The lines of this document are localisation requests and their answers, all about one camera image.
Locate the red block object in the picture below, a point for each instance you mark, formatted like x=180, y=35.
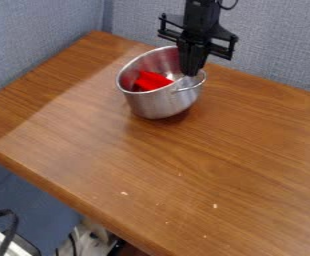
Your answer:
x=150, y=81

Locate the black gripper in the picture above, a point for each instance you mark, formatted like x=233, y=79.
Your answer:
x=198, y=33

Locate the silver metal pot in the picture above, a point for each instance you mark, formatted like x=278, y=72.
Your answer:
x=174, y=98

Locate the white object under table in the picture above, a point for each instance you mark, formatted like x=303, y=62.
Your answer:
x=88, y=240

